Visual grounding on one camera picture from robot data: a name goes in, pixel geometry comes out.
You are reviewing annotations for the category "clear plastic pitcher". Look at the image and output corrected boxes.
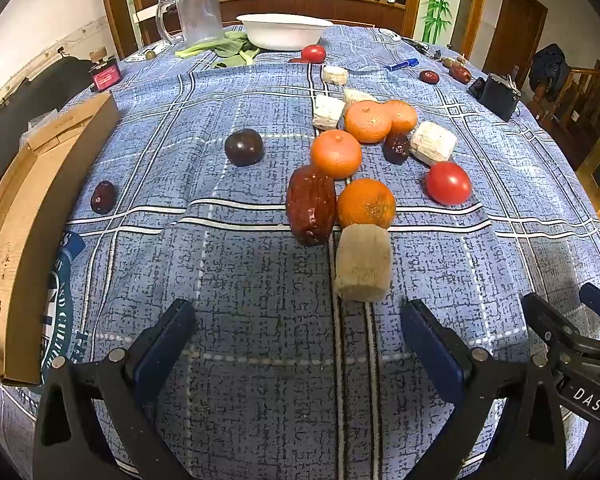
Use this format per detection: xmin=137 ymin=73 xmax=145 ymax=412
xmin=156 ymin=0 xmax=226 ymax=45

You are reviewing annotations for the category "green leafy vegetable stalk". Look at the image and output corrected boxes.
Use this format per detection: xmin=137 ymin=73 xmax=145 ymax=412
xmin=175 ymin=31 xmax=261 ymax=58

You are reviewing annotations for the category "white bowl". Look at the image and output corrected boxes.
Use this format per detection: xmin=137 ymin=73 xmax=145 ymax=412
xmin=236 ymin=13 xmax=334 ymax=51

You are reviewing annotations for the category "orange mandarin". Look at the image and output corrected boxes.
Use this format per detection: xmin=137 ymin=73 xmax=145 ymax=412
xmin=310 ymin=129 xmax=363 ymax=180
xmin=337 ymin=178 xmax=397 ymax=229
xmin=382 ymin=99 xmax=419 ymax=134
xmin=344 ymin=100 xmax=393 ymax=144

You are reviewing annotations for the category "brown cardboard tray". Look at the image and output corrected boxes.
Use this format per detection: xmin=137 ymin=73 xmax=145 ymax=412
xmin=0 ymin=91 xmax=122 ymax=387

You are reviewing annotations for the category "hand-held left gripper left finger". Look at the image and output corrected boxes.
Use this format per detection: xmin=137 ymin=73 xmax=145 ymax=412
xmin=32 ymin=298 xmax=197 ymax=480

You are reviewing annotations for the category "brown wooden door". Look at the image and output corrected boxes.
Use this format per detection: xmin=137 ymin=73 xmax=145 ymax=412
xmin=482 ymin=0 xmax=549 ymax=86

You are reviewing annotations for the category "black sofa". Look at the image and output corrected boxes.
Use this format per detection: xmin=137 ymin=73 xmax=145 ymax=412
xmin=0 ymin=57 xmax=98 ymax=211

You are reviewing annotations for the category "dark jacket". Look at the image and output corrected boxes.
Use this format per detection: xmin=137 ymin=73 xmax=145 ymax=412
xmin=528 ymin=44 xmax=567 ymax=102

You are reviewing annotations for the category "green vegetable leaf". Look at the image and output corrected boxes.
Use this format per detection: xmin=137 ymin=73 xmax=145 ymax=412
xmin=215 ymin=49 xmax=257 ymax=68

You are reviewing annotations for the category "red jar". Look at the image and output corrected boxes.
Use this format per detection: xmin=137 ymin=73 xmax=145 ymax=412
xmin=90 ymin=57 xmax=122 ymax=93

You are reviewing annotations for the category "large red date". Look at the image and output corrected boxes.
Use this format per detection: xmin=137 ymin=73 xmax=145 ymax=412
xmin=286 ymin=164 xmax=337 ymax=247

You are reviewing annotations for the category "black box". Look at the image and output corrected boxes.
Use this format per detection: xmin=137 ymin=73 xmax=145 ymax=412
xmin=481 ymin=72 xmax=522 ymax=122

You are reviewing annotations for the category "blue plaid tablecloth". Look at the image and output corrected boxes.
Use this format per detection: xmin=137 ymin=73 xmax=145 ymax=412
xmin=0 ymin=25 xmax=600 ymax=480

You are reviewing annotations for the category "wooden counter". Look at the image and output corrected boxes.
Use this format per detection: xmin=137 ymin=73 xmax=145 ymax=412
xmin=219 ymin=0 xmax=411 ymax=28

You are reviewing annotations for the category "wooden chair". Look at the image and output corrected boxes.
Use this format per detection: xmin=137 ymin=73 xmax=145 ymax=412
xmin=527 ymin=60 xmax=600 ymax=171

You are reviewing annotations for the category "dark purple plum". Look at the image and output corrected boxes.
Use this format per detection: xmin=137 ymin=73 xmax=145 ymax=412
xmin=224 ymin=128 xmax=265 ymax=167

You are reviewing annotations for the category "bamboo wall sticker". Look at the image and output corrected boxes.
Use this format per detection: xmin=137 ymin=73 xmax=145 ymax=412
xmin=420 ymin=0 xmax=463 ymax=43

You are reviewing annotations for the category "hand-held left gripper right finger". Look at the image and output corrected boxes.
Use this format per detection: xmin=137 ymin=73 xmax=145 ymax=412
xmin=401 ymin=300 xmax=568 ymax=480

